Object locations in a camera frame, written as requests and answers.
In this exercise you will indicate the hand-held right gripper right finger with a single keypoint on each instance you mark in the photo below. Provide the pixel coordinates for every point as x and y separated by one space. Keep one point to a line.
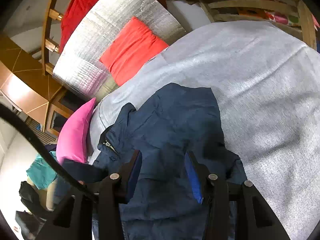
194 178

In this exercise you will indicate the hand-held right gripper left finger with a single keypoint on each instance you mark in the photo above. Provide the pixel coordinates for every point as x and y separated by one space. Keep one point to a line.
136 171

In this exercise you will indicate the navy blue jacket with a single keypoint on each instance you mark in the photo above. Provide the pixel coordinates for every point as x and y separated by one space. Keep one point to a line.
170 120

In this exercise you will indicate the dark clothes pile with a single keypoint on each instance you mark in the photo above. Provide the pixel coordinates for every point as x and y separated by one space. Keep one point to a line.
30 200

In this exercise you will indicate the pink cloth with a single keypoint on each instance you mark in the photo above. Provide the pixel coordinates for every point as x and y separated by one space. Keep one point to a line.
75 135

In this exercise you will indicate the teal cloth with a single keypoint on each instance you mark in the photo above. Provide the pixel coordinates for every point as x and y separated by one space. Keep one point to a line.
40 172

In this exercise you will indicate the wooden cabinet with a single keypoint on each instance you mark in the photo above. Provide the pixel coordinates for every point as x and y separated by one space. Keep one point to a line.
53 110

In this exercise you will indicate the grey blanket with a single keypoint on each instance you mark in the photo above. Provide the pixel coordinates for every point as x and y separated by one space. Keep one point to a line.
250 80

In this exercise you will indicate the orange-red folded cloth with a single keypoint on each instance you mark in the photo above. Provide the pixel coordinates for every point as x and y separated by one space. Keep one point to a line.
132 50

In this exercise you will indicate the silver foil mat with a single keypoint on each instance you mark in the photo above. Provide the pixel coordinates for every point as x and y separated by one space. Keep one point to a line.
100 42

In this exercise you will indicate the red cloth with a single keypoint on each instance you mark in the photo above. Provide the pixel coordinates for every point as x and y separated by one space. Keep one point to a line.
80 5

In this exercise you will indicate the wooden rack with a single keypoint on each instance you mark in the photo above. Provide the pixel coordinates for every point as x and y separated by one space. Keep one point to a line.
250 5

